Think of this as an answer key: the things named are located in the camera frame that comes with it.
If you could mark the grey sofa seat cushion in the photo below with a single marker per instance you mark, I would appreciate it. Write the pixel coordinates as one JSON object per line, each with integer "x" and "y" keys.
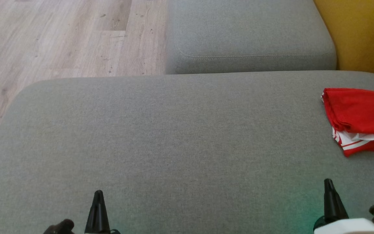
{"x": 174, "y": 136}

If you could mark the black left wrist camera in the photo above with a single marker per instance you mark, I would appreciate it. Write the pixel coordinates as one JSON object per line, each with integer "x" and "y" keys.
{"x": 60, "y": 227}

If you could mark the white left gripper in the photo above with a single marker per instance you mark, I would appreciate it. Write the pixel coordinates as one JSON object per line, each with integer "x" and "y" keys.
{"x": 115, "y": 232}

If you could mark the red and white jersey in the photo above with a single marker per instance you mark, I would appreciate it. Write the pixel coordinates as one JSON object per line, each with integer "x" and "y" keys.
{"x": 355, "y": 110}

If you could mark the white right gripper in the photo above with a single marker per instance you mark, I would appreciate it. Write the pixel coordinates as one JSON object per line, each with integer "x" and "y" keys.
{"x": 352, "y": 227}

